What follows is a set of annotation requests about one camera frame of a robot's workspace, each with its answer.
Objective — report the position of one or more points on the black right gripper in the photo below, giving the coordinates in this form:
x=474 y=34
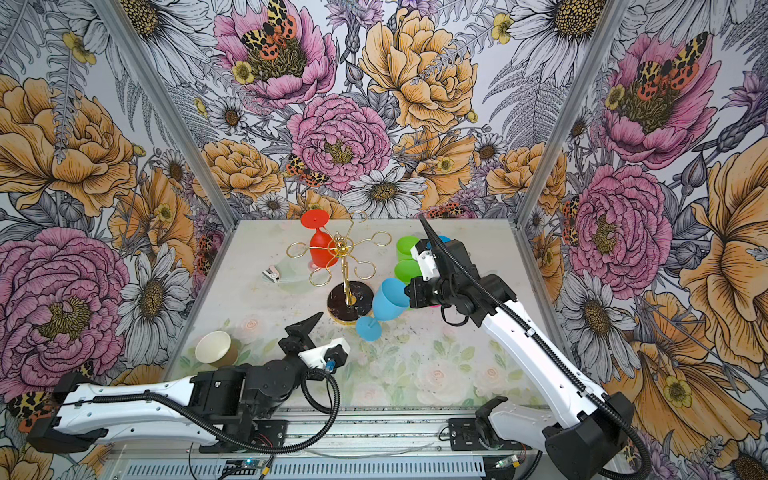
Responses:
x=417 y=298

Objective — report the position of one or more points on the green wine glass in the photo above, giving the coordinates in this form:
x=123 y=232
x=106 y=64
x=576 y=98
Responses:
x=404 y=247
x=406 y=270

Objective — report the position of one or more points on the red wine glass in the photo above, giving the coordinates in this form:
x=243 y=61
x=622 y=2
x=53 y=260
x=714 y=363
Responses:
x=322 y=246

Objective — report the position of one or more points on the brown paper cup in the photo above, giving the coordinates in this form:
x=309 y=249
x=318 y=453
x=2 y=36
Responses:
x=217 y=349

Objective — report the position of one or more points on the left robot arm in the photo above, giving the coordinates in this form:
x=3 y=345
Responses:
x=224 y=410

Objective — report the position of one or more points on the gold wine glass rack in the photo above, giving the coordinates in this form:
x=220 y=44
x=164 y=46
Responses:
x=351 y=298

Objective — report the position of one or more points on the left aluminium corner post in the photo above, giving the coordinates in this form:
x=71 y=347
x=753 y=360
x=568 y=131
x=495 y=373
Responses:
x=127 y=41

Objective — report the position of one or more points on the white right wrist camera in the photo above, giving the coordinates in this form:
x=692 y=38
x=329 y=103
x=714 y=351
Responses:
x=425 y=259

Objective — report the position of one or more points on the aluminium corner post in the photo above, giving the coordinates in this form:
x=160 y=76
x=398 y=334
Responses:
x=127 y=41
x=599 y=48

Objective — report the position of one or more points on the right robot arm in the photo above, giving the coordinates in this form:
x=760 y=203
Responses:
x=588 y=432

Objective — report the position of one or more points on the aluminium front rail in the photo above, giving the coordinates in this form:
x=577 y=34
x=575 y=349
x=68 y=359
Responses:
x=362 y=444

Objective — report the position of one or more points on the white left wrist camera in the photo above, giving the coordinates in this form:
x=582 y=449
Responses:
x=328 y=357

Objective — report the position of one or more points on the right aluminium corner post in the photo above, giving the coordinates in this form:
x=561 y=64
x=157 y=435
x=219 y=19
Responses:
x=599 y=48

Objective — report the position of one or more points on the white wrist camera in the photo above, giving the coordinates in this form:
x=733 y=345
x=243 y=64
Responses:
x=328 y=357
x=425 y=259

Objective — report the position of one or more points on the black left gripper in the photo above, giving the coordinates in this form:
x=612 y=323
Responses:
x=301 y=330

